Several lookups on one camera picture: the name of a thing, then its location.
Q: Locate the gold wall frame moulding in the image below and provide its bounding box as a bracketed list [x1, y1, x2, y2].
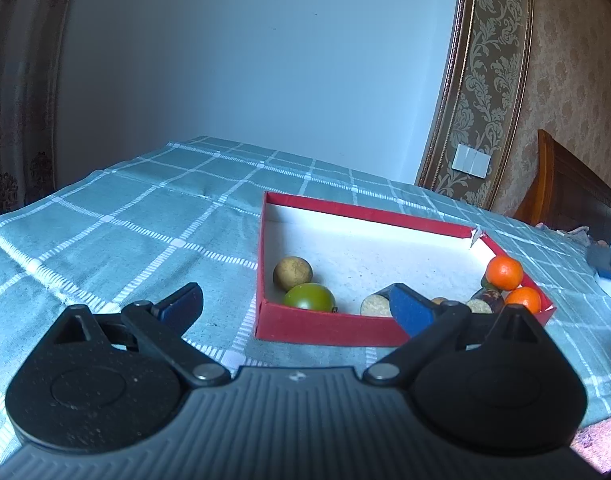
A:
[416, 0, 533, 209]

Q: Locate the wooden headboard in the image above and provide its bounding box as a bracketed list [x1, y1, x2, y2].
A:
[514, 129, 611, 243]

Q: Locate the red shallow cardboard box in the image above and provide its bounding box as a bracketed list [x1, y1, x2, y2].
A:
[252, 190, 558, 349]

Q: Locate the white wall light switch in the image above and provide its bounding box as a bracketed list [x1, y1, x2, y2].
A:
[451, 144, 491, 180]

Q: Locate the green cut fruit piece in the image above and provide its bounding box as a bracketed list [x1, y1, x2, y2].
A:
[480, 275, 492, 289]

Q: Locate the teal checked tablecloth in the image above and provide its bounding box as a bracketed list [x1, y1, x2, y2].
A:
[0, 138, 611, 463]

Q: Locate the pink floral cloth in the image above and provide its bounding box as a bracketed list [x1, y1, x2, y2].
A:
[571, 417, 611, 474]

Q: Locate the orange mandarin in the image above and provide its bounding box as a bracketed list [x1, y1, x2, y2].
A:
[505, 286, 542, 314]
[484, 255, 523, 292]

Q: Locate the brown longan fruit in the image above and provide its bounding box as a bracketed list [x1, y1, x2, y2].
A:
[273, 256, 313, 292]

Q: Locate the brown patterned curtain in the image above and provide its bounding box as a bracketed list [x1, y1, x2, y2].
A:
[0, 0, 69, 214]

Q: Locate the green round fruit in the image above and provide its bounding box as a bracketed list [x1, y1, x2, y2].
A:
[283, 283, 336, 313]

